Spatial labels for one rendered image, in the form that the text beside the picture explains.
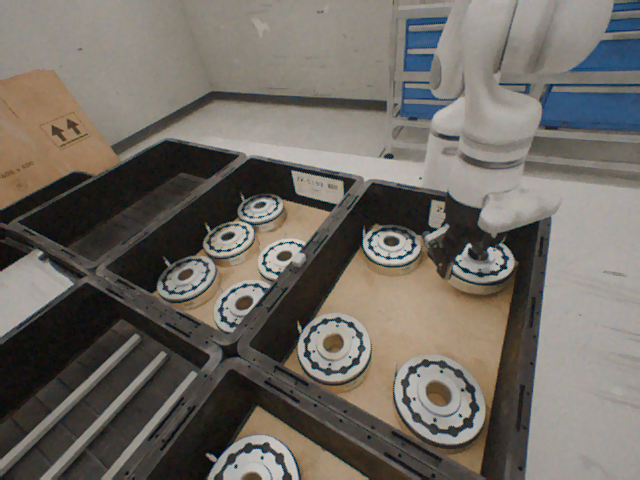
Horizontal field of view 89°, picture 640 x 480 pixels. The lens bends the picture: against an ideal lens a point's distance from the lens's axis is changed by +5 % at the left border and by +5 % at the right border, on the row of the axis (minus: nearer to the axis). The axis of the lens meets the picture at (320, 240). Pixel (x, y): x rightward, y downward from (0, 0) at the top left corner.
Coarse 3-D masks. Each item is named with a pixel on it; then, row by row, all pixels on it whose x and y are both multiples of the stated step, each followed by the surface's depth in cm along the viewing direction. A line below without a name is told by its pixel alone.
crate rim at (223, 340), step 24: (312, 168) 66; (168, 216) 59; (336, 216) 53; (144, 240) 55; (312, 240) 50; (288, 264) 46; (120, 288) 47; (168, 312) 43; (216, 336) 39; (240, 336) 39
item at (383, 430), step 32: (416, 192) 56; (544, 224) 46; (544, 256) 42; (288, 288) 43; (256, 320) 40; (256, 352) 37; (288, 384) 34; (352, 416) 31; (512, 416) 29; (416, 448) 29; (512, 448) 28
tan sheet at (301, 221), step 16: (288, 208) 73; (304, 208) 73; (288, 224) 69; (304, 224) 68; (320, 224) 68; (272, 240) 66; (304, 240) 65; (256, 256) 63; (224, 272) 61; (240, 272) 60; (256, 272) 60; (224, 288) 58; (208, 304) 55; (208, 320) 53
